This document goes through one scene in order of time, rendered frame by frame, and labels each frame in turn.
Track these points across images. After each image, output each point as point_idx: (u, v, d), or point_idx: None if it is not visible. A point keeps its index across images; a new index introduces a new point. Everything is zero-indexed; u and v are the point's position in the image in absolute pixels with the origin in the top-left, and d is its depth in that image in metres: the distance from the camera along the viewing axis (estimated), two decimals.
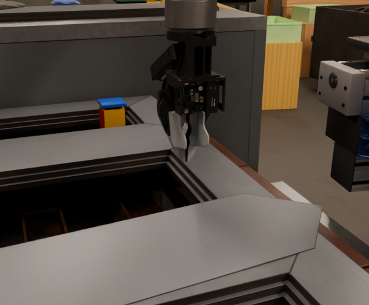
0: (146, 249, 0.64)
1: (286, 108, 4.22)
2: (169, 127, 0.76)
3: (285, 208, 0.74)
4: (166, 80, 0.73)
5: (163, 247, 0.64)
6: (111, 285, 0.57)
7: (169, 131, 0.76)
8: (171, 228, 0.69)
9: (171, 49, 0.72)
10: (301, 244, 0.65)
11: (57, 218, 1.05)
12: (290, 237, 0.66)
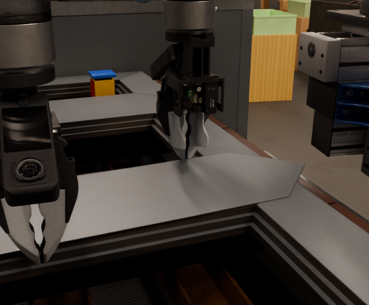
0: (127, 193, 0.67)
1: (281, 99, 4.27)
2: (168, 128, 0.76)
3: (268, 164, 0.76)
4: (166, 80, 0.73)
5: (144, 192, 0.67)
6: (88, 219, 0.60)
7: (169, 131, 0.76)
8: (154, 178, 0.72)
9: (169, 49, 0.72)
10: (276, 193, 0.67)
11: None
12: (267, 187, 0.69)
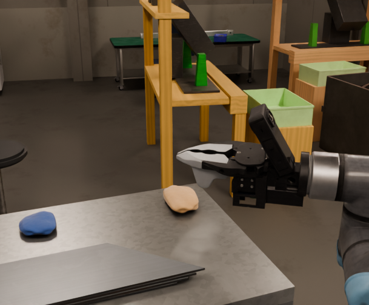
0: None
1: None
2: (209, 169, 0.76)
3: None
4: (258, 172, 0.74)
5: None
6: None
7: (206, 169, 0.77)
8: None
9: (288, 172, 0.74)
10: None
11: None
12: None
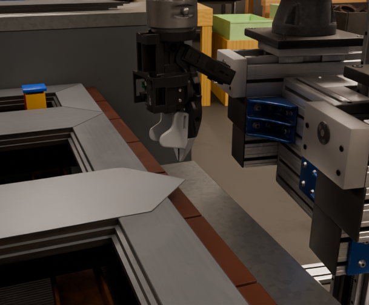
0: (6, 206, 0.74)
1: None
2: (169, 120, 0.80)
3: (150, 180, 0.83)
4: None
5: (22, 206, 0.74)
6: None
7: (169, 123, 0.80)
8: (39, 192, 0.78)
9: None
10: (142, 207, 0.73)
11: None
12: (136, 202, 0.75)
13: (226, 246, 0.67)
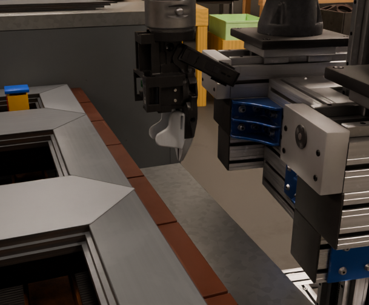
0: None
1: None
2: None
3: (98, 189, 0.79)
4: None
5: None
6: None
7: None
8: None
9: None
10: (82, 219, 0.69)
11: None
12: (77, 213, 0.71)
13: (199, 254, 0.65)
